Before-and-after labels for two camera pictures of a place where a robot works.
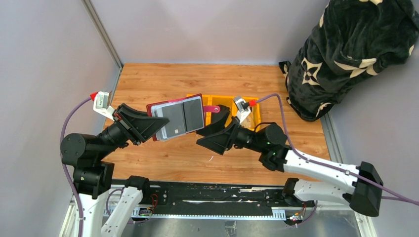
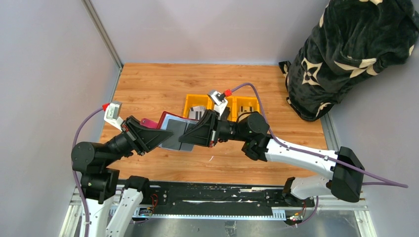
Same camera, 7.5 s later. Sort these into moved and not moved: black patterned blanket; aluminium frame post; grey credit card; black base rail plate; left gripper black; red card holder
Moved: grey credit card; red card holder; left gripper black
Not moved: black base rail plate; aluminium frame post; black patterned blanket
